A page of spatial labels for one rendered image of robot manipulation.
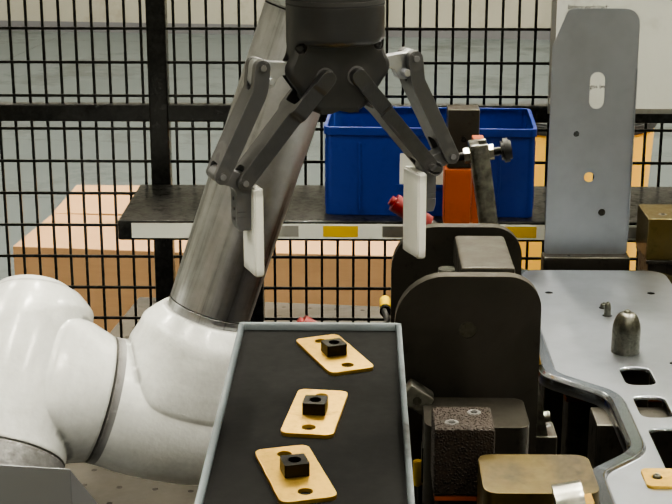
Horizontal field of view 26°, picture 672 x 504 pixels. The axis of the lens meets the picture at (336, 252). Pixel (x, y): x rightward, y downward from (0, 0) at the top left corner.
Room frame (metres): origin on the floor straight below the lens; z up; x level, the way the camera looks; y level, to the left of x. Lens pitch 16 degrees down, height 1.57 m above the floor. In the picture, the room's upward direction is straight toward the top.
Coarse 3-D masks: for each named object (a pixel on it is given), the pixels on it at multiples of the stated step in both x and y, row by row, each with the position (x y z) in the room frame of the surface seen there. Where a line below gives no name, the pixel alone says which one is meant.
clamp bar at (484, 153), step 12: (468, 144) 1.69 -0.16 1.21; (480, 144) 1.67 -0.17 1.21; (492, 144) 1.68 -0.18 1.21; (504, 144) 1.67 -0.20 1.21; (468, 156) 1.68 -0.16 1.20; (480, 156) 1.67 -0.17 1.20; (492, 156) 1.67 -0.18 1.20; (504, 156) 1.67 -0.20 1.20; (480, 168) 1.67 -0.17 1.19; (480, 180) 1.67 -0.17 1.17; (492, 180) 1.67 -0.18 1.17; (480, 192) 1.67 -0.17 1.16; (492, 192) 1.67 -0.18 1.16; (480, 204) 1.67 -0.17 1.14; (492, 204) 1.67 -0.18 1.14; (480, 216) 1.67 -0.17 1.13; (492, 216) 1.67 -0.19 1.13
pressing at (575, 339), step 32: (544, 288) 1.79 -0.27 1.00; (576, 288) 1.79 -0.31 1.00; (608, 288) 1.79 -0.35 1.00; (640, 288) 1.79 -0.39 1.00; (544, 320) 1.66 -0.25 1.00; (576, 320) 1.66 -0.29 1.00; (608, 320) 1.66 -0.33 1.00; (640, 320) 1.66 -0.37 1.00; (544, 352) 1.54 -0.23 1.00; (576, 352) 1.55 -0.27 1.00; (608, 352) 1.55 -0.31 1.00; (640, 352) 1.55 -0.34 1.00; (544, 384) 1.48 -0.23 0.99; (576, 384) 1.45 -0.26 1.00; (608, 384) 1.45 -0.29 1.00; (640, 416) 1.36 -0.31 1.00; (640, 448) 1.28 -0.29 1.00; (608, 480) 1.21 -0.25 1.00; (640, 480) 1.21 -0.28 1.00
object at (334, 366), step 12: (324, 336) 1.15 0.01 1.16; (336, 336) 1.15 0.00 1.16; (312, 348) 1.12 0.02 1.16; (324, 348) 1.10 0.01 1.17; (336, 348) 1.10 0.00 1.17; (348, 348) 1.12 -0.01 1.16; (324, 360) 1.09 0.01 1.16; (336, 360) 1.09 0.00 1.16; (348, 360) 1.09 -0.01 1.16; (360, 360) 1.09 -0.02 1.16; (336, 372) 1.06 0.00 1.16; (348, 372) 1.07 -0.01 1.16
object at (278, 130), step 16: (320, 80) 1.08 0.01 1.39; (288, 96) 1.11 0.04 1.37; (304, 96) 1.08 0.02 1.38; (320, 96) 1.08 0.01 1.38; (288, 112) 1.08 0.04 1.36; (304, 112) 1.08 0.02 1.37; (272, 128) 1.08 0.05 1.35; (288, 128) 1.08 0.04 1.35; (256, 144) 1.09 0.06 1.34; (272, 144) 1.07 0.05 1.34; (240, 160) 1.09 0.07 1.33; (256, 160) 1.07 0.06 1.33; (240, 176) 1.07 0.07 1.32; (256, 176) 1.07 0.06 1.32
